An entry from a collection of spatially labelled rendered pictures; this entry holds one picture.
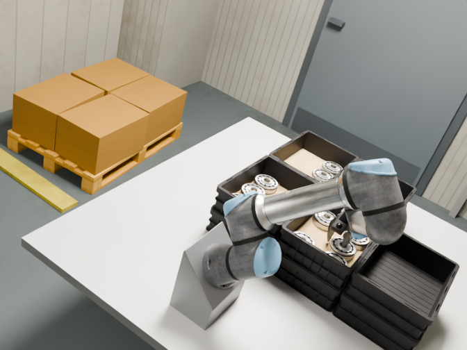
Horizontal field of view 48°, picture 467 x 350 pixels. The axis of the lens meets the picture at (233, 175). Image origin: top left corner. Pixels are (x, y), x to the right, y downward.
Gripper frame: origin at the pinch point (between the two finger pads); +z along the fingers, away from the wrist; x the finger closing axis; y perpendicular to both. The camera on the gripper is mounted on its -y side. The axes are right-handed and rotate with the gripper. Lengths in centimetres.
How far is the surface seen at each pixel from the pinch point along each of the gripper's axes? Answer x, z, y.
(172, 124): 165, 68, 114
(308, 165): 36, 2, 46
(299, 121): 114, 73, 229
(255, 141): 74, 15, 63
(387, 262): -19.7, 2.1, 10.8
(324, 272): -4.3, -0.1, -18.5
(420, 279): -33.3, 2.1, 12.9
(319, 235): 7.5, 2.0, 2.3
